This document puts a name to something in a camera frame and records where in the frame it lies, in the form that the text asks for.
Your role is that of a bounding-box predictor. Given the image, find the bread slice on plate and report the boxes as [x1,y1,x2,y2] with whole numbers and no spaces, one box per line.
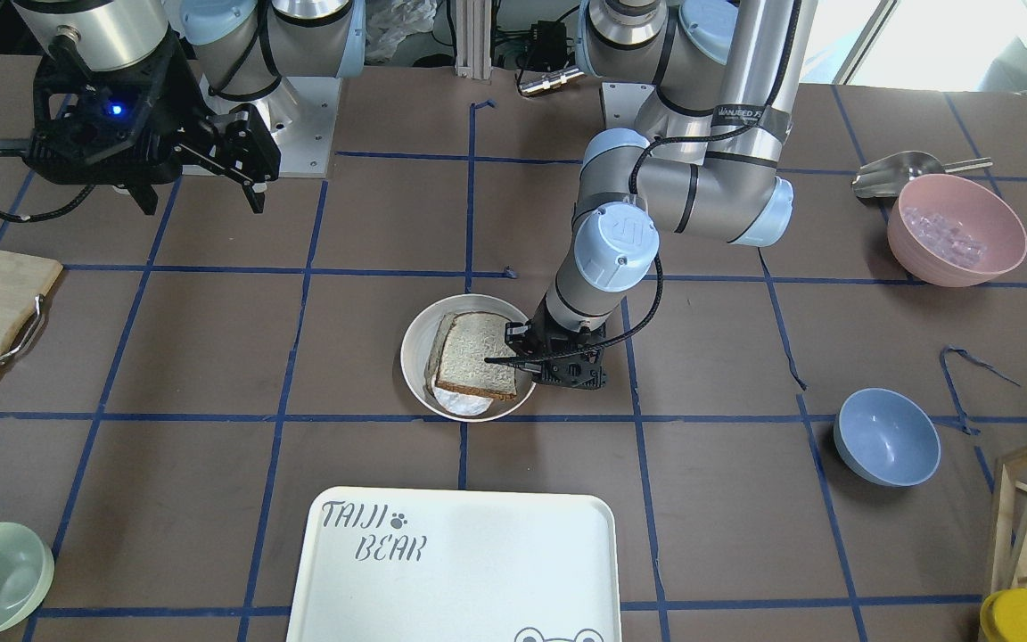
[423,313,459,396]

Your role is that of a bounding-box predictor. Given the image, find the white round plate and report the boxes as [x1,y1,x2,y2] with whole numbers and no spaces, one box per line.
[400,295,537,423]

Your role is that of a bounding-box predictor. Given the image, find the blue bowl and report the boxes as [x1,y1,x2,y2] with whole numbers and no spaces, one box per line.
[833,389,941,488]

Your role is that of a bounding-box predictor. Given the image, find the white bear tray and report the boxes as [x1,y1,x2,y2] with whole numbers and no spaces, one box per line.
[286,485,622,641]

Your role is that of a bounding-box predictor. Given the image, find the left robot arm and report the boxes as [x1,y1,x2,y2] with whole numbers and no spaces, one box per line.
[493,1,817,390]

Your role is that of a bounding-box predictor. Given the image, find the ice cubes in bowl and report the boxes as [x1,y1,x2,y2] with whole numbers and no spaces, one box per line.
[900,207,987,268]

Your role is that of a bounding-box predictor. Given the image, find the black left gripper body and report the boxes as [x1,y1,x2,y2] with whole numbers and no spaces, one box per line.
[514,308,608,391]

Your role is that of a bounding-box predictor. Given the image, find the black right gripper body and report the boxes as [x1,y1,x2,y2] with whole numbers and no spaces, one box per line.
[25,36,211,215]

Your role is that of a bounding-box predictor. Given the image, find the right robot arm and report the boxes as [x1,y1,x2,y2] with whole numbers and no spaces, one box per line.
[3,1,366,215]

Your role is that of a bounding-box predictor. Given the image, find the bread slice brown crust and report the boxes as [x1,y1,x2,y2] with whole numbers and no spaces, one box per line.
[438,310,517,401]

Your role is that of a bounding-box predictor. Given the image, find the yellow mug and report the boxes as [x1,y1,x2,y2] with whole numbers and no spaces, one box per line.
[979,588,1027,641]

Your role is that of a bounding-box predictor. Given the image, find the pink bowl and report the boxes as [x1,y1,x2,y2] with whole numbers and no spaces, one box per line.
[887,174,1027,287]

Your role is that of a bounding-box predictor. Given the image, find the metal scoop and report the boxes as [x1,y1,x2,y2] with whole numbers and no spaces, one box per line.
[851,150,994,200]

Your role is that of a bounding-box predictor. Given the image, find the fried egg toy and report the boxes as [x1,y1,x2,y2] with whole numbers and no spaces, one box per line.
[431,386,496,417]

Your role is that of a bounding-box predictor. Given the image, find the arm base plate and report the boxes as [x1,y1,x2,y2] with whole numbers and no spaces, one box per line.
[600,82,668,142]
[172,75,340,179]

